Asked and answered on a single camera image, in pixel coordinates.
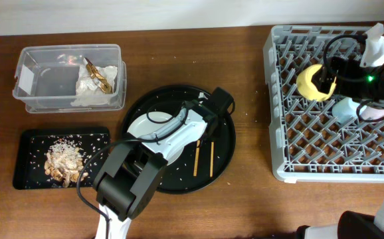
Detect yellow bowl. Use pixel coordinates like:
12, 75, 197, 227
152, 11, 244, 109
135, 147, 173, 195
296, 64, 336, 102

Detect blue cup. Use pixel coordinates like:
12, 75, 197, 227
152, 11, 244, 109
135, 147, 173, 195
332, 98, 360, 123

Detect pink cup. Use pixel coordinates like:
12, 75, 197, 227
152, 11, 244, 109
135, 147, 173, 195
359, 106, 384, 121

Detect grey plate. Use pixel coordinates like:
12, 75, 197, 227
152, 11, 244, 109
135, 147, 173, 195
126, 111, 186, 167

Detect gold foil wrapper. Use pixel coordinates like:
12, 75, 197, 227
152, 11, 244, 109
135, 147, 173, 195
84, 58, 113, 94

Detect white paper napkin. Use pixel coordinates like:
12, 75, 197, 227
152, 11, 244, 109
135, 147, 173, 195
70, 65, 118, 107

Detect peanut shells and rice scraps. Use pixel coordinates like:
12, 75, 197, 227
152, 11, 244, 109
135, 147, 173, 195
44, 139, 88, 188

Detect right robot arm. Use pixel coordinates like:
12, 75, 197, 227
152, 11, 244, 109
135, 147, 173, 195
296, 23, 384, 238

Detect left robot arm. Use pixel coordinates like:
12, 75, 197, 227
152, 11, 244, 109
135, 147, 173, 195
92, 98, 235, 238

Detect grey dishwasher rack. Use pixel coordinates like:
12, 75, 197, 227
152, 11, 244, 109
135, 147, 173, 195
263, 25, 384, 183

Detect clear plastic waste bin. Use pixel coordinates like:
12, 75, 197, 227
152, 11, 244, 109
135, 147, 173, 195
12, 44, 127, 114

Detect round black serving tray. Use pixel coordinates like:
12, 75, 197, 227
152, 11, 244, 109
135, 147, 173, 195
119, 85, 236, 195

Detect black rectangular tray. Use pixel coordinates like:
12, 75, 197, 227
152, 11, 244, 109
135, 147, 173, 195
13, 127, 111, 190

